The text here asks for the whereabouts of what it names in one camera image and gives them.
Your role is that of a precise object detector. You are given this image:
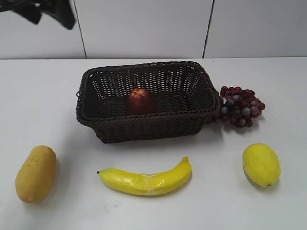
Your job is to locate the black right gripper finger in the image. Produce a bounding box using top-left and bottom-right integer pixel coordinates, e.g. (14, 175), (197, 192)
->
(0, 1), (42, 24)

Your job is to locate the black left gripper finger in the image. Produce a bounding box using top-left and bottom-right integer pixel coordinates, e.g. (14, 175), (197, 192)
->
(45, 0), (76, 30)

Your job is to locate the dark red apple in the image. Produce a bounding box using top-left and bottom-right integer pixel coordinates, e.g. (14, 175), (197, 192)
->
(127, 88), (156, 115)

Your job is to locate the black wicker basket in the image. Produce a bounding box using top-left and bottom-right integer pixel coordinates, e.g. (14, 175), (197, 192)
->
(76, 61), (220, 143)

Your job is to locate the yellow mango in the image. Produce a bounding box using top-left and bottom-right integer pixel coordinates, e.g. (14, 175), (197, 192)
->
(15, 145), (57, 203)

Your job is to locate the yellow banana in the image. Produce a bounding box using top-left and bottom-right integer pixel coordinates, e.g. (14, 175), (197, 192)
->
(97, 157), (192, 196)

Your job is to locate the purple grape bunch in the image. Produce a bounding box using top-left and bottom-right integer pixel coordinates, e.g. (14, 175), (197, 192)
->
(213, 86), (266, 128)

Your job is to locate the yellow lemon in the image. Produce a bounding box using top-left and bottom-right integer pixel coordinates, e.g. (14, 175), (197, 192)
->
(242, 143), (281, 187)

